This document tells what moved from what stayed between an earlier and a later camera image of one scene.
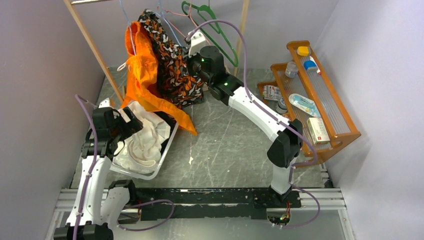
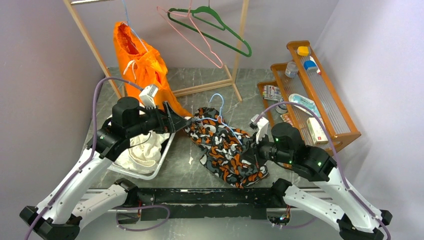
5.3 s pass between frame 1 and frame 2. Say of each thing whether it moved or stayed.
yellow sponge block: stayed
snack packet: stayed
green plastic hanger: moved
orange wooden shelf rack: stayed
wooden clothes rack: stayed
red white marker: stayed
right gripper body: moved
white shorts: stayed
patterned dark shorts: moved
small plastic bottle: stayed
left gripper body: moved
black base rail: stayed
